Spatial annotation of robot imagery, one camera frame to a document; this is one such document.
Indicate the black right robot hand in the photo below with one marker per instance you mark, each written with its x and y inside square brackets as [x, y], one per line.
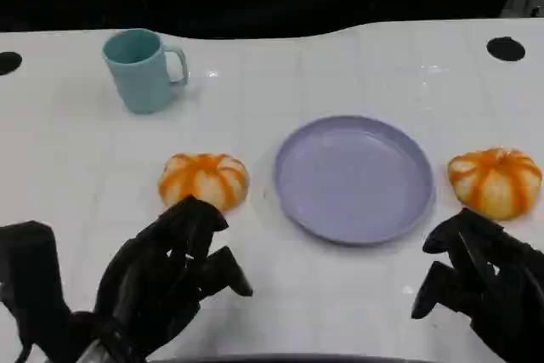
[501, 286]

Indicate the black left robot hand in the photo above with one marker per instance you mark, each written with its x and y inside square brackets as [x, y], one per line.
[153, 269]

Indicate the orange and white bread roll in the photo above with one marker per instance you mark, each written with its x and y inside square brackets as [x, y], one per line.
[204, 180]
[495, 184]

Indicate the lilac plate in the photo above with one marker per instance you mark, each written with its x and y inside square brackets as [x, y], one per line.
[353, 180]

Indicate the pale green mug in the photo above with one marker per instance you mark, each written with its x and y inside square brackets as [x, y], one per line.
[138, 74]

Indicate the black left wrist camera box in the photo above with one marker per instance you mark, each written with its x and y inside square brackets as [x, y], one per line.
[30, 278]

